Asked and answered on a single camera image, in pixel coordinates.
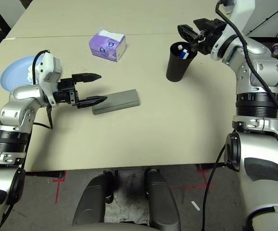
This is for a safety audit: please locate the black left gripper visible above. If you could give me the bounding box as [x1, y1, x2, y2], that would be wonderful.
[53, 73, 108, 109]

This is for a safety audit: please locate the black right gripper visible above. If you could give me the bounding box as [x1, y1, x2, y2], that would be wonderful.
[177, 18, 227, 55]

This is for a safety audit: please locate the grey glasses case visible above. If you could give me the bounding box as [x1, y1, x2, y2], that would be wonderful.
[92, 89, 141, 116]

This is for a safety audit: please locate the white tissue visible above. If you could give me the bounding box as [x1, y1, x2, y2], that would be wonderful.
[26, 64, 37, 84]

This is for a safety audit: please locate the blue plastic plate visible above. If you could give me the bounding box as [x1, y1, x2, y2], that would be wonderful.
[0, 55, 37, 93]

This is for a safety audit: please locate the purple tissue pack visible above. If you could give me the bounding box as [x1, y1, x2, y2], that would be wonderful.
[88, 28, 127, 63]

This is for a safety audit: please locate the black plastic cup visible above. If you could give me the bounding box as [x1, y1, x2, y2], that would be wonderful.
[166, 41, 197, 82]

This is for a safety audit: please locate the black tripod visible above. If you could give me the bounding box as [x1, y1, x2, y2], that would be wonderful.
[247, 4, 278, 45]

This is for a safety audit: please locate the black table foot bar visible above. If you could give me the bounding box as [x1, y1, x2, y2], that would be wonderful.
[196, 163, 226, 170]
[25, 170, 66, 180]

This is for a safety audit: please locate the red floor tape mark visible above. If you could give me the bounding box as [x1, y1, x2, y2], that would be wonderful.
[179, 168, 215, 193]
[53, 170, 67, 204]

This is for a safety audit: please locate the grey robot left leg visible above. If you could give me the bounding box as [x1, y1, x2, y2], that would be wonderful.
[72, 174, 114, 227]

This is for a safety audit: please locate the grey robot leg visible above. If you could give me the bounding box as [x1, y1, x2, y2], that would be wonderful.
[145, 169, 181, 231]
[72, 174, 114, 227]

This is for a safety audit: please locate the grey robot right leg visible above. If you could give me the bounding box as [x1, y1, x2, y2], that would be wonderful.
[145, 169, 181, 231]

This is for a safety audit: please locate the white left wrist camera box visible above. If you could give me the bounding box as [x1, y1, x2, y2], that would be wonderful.
[36, 52, 62, 106]

